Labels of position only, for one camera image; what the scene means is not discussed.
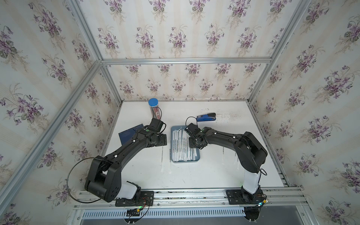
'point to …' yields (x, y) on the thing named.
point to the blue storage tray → (196, 153)
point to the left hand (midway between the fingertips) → (161, 142)
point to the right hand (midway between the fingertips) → (194, 144)
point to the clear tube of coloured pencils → (153, 103)
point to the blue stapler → (206, 117)
